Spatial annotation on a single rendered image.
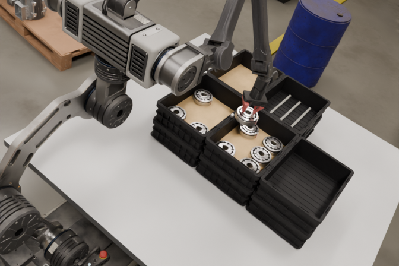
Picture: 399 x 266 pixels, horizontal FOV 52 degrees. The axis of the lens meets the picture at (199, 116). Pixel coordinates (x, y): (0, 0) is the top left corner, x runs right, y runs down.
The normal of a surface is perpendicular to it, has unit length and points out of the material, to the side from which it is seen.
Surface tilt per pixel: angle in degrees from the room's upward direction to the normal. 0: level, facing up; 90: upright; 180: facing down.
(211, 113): 0
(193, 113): 0
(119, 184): 0
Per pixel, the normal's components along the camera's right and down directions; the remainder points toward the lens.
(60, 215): 0.23, -0.72
